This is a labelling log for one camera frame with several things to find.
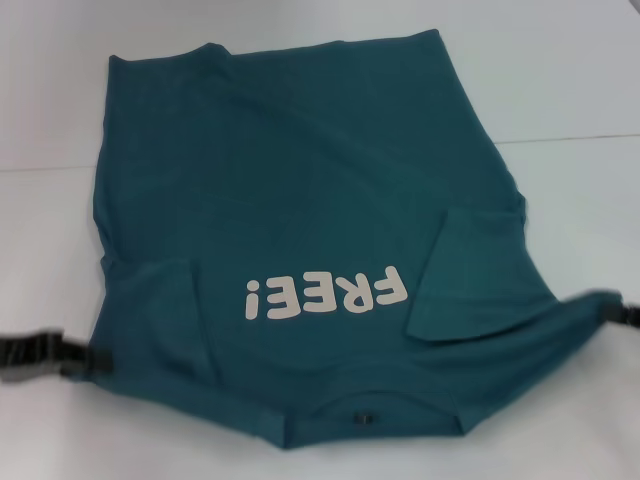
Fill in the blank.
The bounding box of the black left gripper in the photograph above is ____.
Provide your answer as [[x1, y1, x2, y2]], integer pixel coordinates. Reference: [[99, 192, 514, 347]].
[[0, 326, 115, 376]]

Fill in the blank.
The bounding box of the teal t-shirt with FREE! print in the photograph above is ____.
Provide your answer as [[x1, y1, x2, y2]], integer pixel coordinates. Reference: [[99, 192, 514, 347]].
[[89, 29, 624, 451]]

